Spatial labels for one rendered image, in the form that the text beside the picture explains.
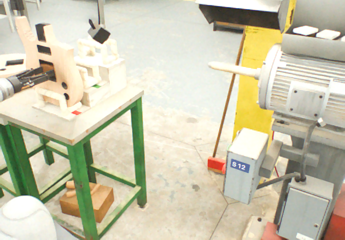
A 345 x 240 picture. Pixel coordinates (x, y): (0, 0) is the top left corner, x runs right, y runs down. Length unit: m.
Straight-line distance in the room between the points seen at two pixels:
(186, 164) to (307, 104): 1.74
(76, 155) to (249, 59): 1.30
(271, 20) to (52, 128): 1.07
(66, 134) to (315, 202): 1.05
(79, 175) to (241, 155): 0.85
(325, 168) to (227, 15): 0.72
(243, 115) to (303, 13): 1.29
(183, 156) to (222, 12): 1.65
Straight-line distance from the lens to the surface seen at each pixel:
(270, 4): 1.16
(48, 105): 1.74
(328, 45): 1.11
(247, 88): 2.29
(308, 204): 1.27
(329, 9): 1.24
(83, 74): 1.64
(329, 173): 1.30
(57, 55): 1.52
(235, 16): 1.39
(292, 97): 1.12
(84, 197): 1.69
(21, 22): 1.66
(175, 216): 2.31
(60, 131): 1.53
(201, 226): 2.26
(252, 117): 2.38
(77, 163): 1.54
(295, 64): 1.14
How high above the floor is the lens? 1.73
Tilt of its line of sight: 30 degrees down
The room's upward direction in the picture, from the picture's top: straight up
